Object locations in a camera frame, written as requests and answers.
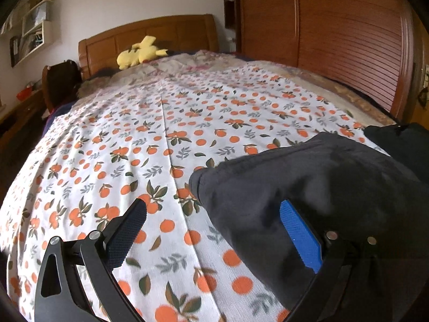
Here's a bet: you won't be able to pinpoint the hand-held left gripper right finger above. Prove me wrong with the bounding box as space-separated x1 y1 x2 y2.
279 199 399 322

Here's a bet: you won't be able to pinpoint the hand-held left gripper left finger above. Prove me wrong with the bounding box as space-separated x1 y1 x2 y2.
34 199 148 322

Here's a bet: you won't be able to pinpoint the black jacket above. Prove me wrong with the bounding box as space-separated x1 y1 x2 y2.
188 132 429 276

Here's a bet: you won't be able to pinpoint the folded black clothes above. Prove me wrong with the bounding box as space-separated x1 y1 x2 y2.
365 123 429 182

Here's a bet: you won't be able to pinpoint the orange print bed sheet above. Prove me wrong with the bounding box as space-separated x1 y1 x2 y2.
0 61 391 322

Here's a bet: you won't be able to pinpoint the wooden desk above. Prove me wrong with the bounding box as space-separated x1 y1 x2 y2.
0 89 47 162

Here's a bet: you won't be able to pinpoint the black backpack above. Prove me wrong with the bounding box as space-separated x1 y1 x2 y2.
50 61 81 104

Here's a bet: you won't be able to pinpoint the wooden chair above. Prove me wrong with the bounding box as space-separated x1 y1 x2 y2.
42 60 83 115

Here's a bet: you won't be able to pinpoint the yellow plush toy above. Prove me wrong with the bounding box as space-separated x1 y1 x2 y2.
117 35 168 70

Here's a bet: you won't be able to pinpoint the beige floral quilt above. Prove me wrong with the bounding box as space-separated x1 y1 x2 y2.
79 50 396 126

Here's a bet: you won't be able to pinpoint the wooden slatted wardrobe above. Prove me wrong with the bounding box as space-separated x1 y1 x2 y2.
223 0 423 123

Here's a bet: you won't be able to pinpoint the wooden bed headboard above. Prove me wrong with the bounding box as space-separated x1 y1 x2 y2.
78 14 220 78

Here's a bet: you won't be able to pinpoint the white wall shelf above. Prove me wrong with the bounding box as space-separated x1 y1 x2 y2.
0 0 62 68

